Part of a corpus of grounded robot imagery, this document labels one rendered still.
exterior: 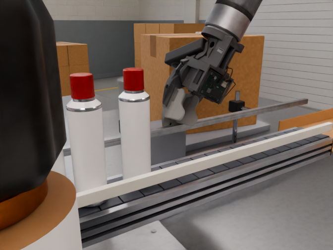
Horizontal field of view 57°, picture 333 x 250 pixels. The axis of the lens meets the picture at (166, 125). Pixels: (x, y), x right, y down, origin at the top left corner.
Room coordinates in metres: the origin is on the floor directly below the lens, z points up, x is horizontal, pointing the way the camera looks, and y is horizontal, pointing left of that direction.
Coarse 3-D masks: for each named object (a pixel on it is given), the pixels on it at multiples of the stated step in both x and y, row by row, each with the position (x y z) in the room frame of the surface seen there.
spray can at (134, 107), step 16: (128, 80) 0.48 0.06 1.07; (128, 96) 0.47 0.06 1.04; (144, 96) 0.48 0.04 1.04; (128, 112) 0.47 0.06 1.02; (144, 112) 0.47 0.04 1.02; (128, 128) 0.47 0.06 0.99; (144, 128) 0.47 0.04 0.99; (128, 144) 0.47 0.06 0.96; (144, 144) 0.47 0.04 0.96; (128, 160) 0.47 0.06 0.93; (144, 160) 0.47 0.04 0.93; (128, 176) 0.47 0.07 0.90
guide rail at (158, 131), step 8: (280, 104) 0.74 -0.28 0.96; (288, 104) 0.75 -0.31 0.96; (296, 104) 0.77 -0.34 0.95; (304, 104) 0.79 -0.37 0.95; (240, 112) 0.67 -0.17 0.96; (248, 112) 0.68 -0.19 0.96; (256, 112) 0.69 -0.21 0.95; (264, 112) 0.70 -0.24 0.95; (200, 120) 0.61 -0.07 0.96; (208, 120) 0.61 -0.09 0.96; (216, 120) 0.62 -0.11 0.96; (224, 120) 0.64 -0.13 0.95; (152, 128) 0.55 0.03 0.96; (160, 128) 0.55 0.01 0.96; (168, 128) 0.56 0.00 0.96; (176, 128) 0.57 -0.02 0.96; (184, 128) 0.58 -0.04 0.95; (192, 128) 0.59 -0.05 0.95; (112, 136) 0.51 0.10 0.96; (152, 136) 0.54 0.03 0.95; (112, 144) 0.50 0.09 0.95; (64, 152) 0.45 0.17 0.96
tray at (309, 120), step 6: (306, 114) 0.96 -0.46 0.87; (312, 114) 0.97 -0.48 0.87; (318, 114) 0.99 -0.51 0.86; (324, 114) 1.01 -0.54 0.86; (330, 114) 1.03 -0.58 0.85; (282, 120) 0.89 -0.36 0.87; (288, 120) 0.91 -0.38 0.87; (294, 120) 0.92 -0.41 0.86; (300, 120) 0.94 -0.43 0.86; (306, 120) 0.96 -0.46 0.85; (312, 120) 0.97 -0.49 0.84; (318, 120) 0.99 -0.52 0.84; (324, 120) 1.01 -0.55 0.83; (330, 120) 1.01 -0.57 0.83; (282, 126) 0.89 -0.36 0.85; (288, 126) 0.91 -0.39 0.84; (294, 126) 0.92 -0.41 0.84; (300, 126) 0.94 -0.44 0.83; (306, 126) 0.94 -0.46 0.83; (324, 132) 0.88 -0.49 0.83; (330, 132) 0.88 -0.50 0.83
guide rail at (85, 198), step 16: (320, 128) 0.70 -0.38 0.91; (256, 144) 0.59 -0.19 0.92; (272, 144) 0.61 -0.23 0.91; (192, 160) 0.51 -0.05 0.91; (208, 160) 0.52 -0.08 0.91; (224, 160) 0.54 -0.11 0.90; (144, 176) 0.45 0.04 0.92; (160, 176) 0.46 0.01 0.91; (176, 176) 0.48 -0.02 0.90; (80, 192) 0.40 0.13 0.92; (96, 192) 0.40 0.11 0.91; (112, 192) 0.42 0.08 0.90; (128, 192) 0.43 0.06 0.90
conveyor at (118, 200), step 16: (304, 128) 0.79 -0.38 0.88; (240, 144) 0.67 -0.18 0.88; (288, 144) 0.67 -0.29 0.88; (304, 144) 0.68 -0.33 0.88; (240, 160) 0.58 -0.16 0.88; (256, 160) 0.59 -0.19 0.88; (192, 176) 0.51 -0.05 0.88; (144, 192) 0.46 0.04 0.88; (80, 208) 0.41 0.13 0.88; (96, 208) 0.41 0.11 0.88
